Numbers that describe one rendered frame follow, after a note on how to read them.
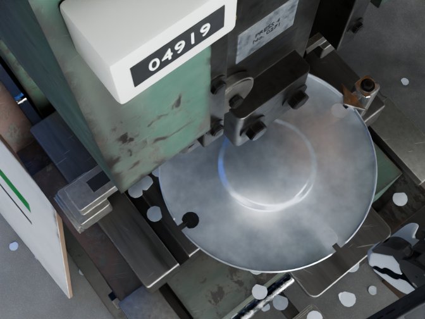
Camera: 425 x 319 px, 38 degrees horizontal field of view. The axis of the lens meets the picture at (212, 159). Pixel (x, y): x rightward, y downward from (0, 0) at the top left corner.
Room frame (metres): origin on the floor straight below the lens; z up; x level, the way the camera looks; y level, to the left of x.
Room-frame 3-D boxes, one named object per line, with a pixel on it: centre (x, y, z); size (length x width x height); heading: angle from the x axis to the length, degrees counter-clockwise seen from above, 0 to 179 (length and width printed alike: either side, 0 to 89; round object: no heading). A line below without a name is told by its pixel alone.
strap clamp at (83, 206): (0.26, 0.14, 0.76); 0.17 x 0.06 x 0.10; 129
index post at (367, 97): (0.38, -0.21, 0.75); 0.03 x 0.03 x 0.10; 39
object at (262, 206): (0.27, -0.07, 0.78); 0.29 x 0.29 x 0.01
